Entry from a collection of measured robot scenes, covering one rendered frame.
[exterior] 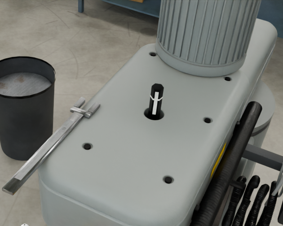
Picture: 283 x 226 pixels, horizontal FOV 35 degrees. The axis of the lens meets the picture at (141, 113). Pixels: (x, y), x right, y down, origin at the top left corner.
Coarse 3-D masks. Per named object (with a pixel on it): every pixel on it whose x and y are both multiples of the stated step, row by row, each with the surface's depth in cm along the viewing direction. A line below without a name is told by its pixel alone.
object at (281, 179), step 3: (282, 165) 108; (282, 168) 109; (282, 171) 110; (279, 174) 111; (279, 177) 111; (282, 177) 107; (279, 180) 112; (282, 180) 107; (276, 183) 114; (279, 183) 109; (282, 183) 108; (276, 186) 115; (279, 186) 109; (276, 189) 111; (282, 189) 120; (273, 192) 112; (276, 192) 112; (282, 192) 120; (273, 195) 113; (279, 195) 120; (264, 204) 120
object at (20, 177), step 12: (72, 108) 79; (96, 108) 79; (72, 120) 76; (60, 132) 74; (48, 144) 71; (36, 156) 69; (24, 168) 67; (36, 168) 68; (12, 180) 65; (24, 180) 65; (12, 192) 63
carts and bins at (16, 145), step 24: (0, 72) 314; (24, 72) 323; (48, 72) 316; (0, 96) 283; (24, 96) 282; (48, 96) 297; (0, 120) 301; (24, 120) 297; (48, 120) 312; (24, 144) 312
